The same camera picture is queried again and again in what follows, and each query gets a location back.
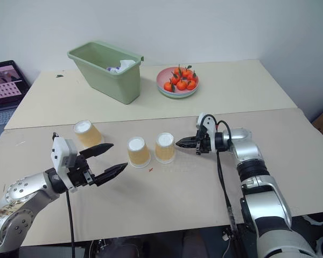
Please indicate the green plastic bin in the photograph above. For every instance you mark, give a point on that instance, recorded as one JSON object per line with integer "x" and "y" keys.
{"x": 110, "y": 80}

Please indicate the white crumpled paper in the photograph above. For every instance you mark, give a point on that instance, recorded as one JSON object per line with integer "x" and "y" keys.
{"x": 126, "y": 65}

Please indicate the purple crumpled wrapper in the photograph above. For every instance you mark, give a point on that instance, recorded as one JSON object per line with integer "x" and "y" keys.
{"x": 111, "y": 69}

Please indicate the orange mandarin with leaf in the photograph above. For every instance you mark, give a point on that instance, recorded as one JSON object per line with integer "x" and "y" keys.
{"x": 191, "y": 85}
{"x": 177, "y": 72}
{"x": 187, "y": 73}
{"x": 168, "y": 86}
{"x": 193, "y": 78}
{"x": 181, "y": 85}
{"x": 174, "y": 80}

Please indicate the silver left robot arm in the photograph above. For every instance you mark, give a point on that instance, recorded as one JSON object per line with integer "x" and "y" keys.
{"x": 16, "y": 193}

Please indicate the open laptop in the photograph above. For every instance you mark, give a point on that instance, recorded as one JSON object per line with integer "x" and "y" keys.
{"x": 5, "y": 83}

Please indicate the pink plate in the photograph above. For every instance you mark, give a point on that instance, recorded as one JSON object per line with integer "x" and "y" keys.
{"x": 162, "y": 76}

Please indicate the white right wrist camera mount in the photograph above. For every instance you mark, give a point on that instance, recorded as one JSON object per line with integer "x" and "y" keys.
{"x": 210, "y": 125}

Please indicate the small green leaf scrap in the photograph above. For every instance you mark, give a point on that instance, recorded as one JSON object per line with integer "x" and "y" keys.
{"x": 60, "y": 76}

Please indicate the yellow paper cup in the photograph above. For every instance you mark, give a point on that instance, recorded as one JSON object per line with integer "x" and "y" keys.
{"x": 89, "y": 134}
{"x": 165, "y": 150}
{"x": 138, "y": 154}

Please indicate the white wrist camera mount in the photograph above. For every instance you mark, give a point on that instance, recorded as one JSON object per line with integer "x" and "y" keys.
{"x": 60, "y": 153}
{"x": 210, "y": 125}

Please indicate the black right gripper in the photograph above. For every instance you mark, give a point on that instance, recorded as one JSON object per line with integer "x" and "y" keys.
{"x": 202, "y": 145}

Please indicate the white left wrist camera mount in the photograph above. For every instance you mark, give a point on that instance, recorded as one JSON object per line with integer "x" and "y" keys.
{"x": 60, "y": 153}

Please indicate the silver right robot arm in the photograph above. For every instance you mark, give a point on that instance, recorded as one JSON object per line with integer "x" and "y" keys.
{"x": 266, "y": 204}

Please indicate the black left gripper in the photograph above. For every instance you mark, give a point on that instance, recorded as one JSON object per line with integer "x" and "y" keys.
{"x": 80, "y": 172}

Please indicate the dark rounded shape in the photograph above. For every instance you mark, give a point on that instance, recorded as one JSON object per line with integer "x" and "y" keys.
{"x": 118, "y": 248}

